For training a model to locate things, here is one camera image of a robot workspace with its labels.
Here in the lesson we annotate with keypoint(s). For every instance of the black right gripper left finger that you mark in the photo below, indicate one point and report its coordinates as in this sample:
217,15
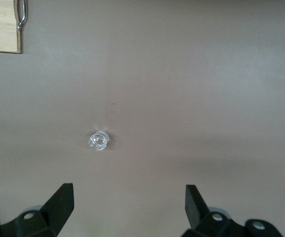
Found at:
56,212

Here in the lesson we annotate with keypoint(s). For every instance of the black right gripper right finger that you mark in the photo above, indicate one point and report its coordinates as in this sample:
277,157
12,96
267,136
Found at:
196,212

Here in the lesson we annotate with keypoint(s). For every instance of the small clear glass cup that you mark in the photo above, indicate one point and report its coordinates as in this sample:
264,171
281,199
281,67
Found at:
98,142

